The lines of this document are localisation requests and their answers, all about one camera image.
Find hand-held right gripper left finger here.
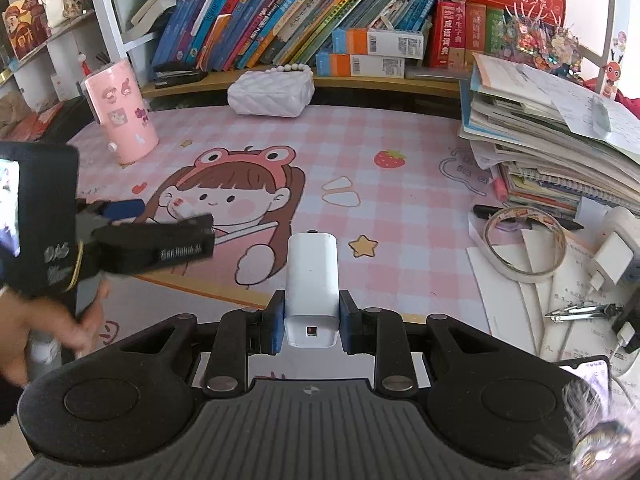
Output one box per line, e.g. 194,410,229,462
120,290,287,394

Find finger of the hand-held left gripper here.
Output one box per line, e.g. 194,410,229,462
92,213,216,277
75,199,146,227

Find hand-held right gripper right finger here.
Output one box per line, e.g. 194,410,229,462
338,290,506,394

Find white power bank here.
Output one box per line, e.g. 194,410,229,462
283,231,341,348

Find person's left hand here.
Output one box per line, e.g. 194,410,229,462
0,275,113,386

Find pink desktop container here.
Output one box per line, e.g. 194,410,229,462
82,58,160,165

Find small red wrapped packet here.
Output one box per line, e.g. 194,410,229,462
10,100,66,143

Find white card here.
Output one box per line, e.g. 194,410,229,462
50,71,76,103

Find pink checked cartoon desk mat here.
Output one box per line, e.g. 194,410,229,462
65,102,501,391

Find black stapler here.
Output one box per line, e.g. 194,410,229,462
151,62,210,92

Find loose worksheet papers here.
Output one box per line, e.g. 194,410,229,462
466,220,640,376

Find white tape roll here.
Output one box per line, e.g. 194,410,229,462
482,205,568,281

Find white quilted purse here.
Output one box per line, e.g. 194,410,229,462
227,62,315,118

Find black pen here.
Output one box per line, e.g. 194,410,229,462
472,203,583,231

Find red cartoon gift box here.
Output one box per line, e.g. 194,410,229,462
2,0,51,61

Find white bookshelf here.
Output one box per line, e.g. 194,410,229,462
0,0,640,106

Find metal drawing compass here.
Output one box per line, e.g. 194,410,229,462
544,300,626,323

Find row of colourful books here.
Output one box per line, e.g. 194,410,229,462
131,0,448,73

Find smartphone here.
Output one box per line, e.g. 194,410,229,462
557,357,613,411

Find orange and white box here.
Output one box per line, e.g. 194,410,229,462
332,26,426,58
316,51,407,80

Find white charger plug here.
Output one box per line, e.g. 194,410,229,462
585,240,626,292

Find stack of papers and notebooks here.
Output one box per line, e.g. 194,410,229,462
457,52,640,218

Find clear plastic wrap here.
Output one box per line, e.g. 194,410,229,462
560,375,640,480

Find white power strip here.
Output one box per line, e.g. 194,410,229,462
600,206,640,286

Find red thick dictionary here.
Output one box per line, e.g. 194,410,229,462
429,0,468,70

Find red slim dictionary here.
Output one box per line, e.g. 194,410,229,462
465,2,488,53

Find green book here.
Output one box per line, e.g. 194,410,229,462
485,6,506,53

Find colourful paper decoration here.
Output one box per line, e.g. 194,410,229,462
502,2,583,78

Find cartoon reindeer figure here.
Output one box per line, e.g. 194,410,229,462
597,45,631,101

